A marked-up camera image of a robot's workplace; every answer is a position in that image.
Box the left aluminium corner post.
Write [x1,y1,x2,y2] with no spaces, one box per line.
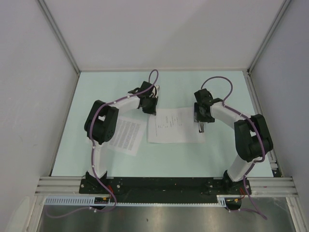
[36,0,81,76]

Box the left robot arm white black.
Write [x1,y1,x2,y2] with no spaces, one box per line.
[84,81,160,193]

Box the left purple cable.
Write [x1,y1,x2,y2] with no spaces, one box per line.
[45,69,160,218]

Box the white signature form sheet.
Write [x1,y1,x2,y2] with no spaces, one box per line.
[147,107,194,144]

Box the aluminium front rail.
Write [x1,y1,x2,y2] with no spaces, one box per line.
[35,176,298,197]

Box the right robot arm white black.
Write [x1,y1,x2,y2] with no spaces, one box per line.
[194,89,273,194]

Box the white folder with clip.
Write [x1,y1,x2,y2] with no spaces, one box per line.
[192,108,205,143]

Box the white slotted cable duct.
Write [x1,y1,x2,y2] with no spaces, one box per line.
[45,196,226,207]

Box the metal folder clip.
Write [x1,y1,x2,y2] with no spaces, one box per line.
[198,121,205,133]

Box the right aluminium side rail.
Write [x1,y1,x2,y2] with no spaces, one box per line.
[243,71,283,177]

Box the white dense text sheet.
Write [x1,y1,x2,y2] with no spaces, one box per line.
[107,116,147,156]

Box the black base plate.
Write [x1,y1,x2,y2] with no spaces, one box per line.
[79,175,252,195]

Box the aluminium corner post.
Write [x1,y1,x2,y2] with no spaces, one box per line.
[247,0,293,74]
[36,0,81,76]

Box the right aluminium corner post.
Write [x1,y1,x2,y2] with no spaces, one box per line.
[247,0,293,74]

